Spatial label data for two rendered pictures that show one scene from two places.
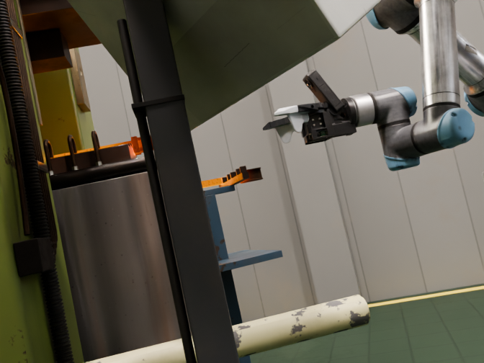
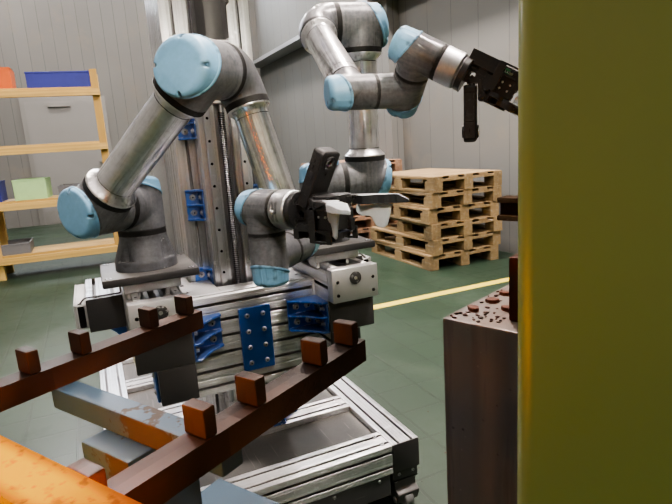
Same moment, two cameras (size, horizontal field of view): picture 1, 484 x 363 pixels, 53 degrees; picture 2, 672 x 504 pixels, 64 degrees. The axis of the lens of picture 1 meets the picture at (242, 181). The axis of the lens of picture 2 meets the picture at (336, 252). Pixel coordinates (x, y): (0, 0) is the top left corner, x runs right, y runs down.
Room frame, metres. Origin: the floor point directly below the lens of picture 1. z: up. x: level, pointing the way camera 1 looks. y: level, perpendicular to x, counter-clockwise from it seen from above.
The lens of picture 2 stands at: (1.70, 0.53, 1.10)
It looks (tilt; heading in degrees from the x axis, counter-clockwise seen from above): 12 degrees down; 232
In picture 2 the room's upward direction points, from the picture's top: 4 degrees counter-clockwise
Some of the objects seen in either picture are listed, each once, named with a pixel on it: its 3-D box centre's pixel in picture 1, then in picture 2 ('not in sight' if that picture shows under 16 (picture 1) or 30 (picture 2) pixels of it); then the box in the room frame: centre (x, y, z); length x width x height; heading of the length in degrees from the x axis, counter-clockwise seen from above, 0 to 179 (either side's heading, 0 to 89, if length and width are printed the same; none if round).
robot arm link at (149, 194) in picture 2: not in sight; (136, 201); (1.24, -0.82, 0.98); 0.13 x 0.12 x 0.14; 29
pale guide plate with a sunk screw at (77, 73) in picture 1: (78, 78); not in sight; (1.33, 0.39, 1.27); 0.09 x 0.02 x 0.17; 8
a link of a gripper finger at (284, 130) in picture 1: (283, 131); (336, 220); (1.17, -0.12, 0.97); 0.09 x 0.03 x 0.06; 62
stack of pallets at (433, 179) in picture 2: not in sight; (432, 214); (-2.08, -2.76, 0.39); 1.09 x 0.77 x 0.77; 76
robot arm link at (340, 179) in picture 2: not in sight; (322, 182); (0.75, -0.70, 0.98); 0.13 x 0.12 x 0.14; 155
